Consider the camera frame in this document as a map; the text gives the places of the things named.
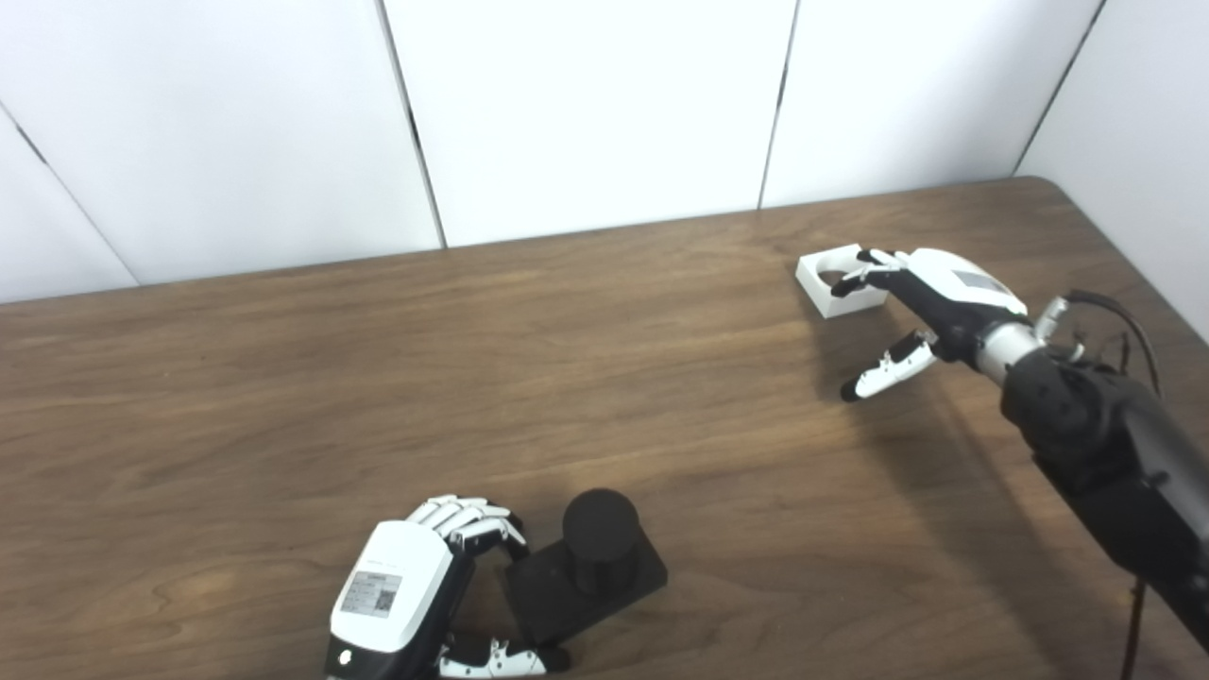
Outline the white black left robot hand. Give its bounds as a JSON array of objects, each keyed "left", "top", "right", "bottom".
[{"left": 324, "top": 495, "right": 572, "bottom": 680}]

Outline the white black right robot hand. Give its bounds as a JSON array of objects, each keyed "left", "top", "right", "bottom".
[{"left": 829, "top": 247, "right": 1030, "bottom": 403}]

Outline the white square piece with hole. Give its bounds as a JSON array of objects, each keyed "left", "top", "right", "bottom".
[{"left": 795, "top": 244, "right": 891, "bottom": 319}]

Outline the black peg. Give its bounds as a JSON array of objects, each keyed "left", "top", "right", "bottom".
[{"left": 503, "top": 487, "right": 669, "bottom": 648}]

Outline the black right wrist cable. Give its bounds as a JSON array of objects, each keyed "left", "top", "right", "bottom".
[{"left": 1039, "top": 289, "right": 1165, "bottom": 680}]

